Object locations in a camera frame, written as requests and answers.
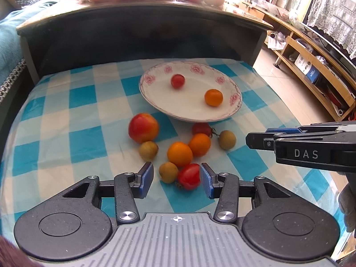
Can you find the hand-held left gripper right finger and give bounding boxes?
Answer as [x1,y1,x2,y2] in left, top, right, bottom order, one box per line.
[200,162,291,225]

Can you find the white lace cloth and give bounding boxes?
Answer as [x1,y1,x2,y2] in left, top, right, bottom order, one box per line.
[306,0,356,60]

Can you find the oblong red tomato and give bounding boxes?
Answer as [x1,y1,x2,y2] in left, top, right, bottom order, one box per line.
[175,163,201,191]

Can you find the small orange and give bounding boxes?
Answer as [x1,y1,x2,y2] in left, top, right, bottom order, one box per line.
[188,133,211,157]
[167,142,194,168]
[204,89,224,107]

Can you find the brown longan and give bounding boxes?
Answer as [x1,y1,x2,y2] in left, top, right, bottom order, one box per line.
[159,162,179,184]
[218,130,237,150]
[139,141,159,162]

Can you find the white box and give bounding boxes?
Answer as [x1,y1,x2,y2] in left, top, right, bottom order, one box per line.
[294,54,313,75]

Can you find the red tomato with stem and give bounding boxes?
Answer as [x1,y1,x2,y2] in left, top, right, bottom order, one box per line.
[192,123,220,138]

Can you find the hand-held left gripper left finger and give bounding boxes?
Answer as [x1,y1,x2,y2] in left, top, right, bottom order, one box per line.
[63,162,154,226]

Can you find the person's right hand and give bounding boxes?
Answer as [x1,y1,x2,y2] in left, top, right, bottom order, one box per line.
[338,184,356,233]

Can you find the blue white checkered tablecloth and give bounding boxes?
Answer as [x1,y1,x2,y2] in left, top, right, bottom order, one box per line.
[0,57,349,259]

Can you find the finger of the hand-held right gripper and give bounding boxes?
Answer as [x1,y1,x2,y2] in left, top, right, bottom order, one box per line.
[245,132,276,152]
[265,124,340,134]

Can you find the blue box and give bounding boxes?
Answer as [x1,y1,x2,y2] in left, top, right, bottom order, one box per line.
[305,65,321,84]

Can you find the small round cherry tomato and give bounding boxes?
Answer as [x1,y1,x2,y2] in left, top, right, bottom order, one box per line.
[170,74,186,89]

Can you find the red yellow apple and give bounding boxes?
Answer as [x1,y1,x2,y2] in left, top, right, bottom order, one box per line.
[128,113,160,144]

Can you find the white floral plate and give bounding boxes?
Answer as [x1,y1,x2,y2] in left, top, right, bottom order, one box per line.
[139,61,243,123]

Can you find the wooden television cabinet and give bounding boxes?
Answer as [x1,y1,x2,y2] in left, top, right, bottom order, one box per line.
[241,1,356,122]

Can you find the black television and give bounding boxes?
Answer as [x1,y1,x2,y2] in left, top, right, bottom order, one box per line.
[301,0,356,71]

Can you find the white papers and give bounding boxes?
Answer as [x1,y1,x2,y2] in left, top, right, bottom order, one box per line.
[267,31,287,51]

